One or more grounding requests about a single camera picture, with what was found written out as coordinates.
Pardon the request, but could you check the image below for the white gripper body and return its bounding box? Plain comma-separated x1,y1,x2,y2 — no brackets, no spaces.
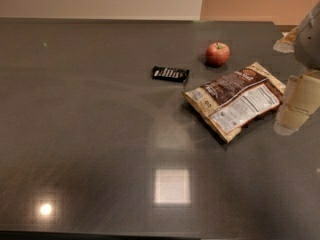
294,1,320,70

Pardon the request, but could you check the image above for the black candy bar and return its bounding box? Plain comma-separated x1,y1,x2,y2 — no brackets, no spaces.
152,66,189,83

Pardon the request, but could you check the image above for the red apple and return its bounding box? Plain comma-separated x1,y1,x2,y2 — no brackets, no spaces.
205,42,230,67

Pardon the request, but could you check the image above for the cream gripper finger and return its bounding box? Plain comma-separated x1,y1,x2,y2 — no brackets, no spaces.
274,70,320,136
273,27,298,53

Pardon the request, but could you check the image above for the brown chip bag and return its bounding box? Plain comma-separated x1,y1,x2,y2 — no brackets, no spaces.
183,62,286,143

